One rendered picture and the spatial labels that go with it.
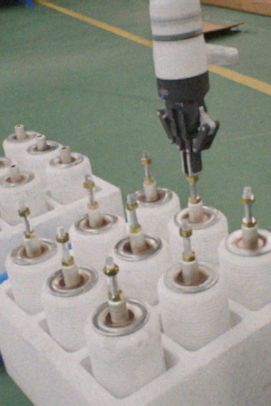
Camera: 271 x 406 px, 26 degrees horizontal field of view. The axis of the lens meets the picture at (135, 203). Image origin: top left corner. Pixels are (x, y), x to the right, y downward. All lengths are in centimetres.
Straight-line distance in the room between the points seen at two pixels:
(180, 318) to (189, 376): 8
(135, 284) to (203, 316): 13
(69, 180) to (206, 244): 41
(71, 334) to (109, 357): 12
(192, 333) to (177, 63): 36
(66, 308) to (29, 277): 12
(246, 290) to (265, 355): 9
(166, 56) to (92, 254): 34
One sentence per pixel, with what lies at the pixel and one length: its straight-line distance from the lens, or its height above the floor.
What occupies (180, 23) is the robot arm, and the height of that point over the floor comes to 56.
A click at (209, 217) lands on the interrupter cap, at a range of 94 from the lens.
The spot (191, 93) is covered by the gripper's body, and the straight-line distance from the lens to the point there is 83.
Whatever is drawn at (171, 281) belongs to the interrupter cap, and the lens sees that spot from 79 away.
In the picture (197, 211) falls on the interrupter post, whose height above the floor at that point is 27.
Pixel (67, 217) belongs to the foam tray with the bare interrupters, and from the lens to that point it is 121.
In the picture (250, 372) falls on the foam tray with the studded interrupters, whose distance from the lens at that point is 86.
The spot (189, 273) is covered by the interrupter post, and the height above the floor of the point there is 27.
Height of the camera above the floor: 70
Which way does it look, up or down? 26 degrees down
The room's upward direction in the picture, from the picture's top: 9 degrees counter-clockwise
